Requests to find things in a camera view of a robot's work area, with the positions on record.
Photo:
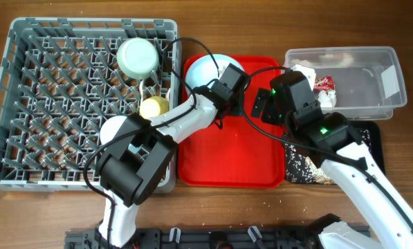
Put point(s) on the food scraps and rice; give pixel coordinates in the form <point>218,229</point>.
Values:
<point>301,169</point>

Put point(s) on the white plastic spoon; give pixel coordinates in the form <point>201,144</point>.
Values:
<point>142,90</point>

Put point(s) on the red snack wrapper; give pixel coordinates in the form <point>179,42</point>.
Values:
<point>324,84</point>

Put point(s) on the red plastic tray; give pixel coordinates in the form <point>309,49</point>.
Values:
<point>235,156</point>

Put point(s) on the black waste tray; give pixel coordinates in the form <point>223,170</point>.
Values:
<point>370,134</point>

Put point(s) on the light blue plate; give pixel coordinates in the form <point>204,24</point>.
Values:
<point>203,70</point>

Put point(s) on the white tissue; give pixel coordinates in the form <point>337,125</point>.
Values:
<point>327,99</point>

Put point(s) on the clear plastic bin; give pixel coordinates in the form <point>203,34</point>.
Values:
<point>368,80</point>

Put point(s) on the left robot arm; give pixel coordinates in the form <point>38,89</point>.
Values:
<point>135,151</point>

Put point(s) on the grey dishwasher rack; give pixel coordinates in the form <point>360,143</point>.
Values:
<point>59,83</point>

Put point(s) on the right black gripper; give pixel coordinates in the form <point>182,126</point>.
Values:
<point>268,115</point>

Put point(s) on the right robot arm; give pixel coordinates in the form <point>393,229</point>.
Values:
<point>338,149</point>

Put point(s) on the yellow plastic cup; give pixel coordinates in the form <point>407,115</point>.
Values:
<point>153,106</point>

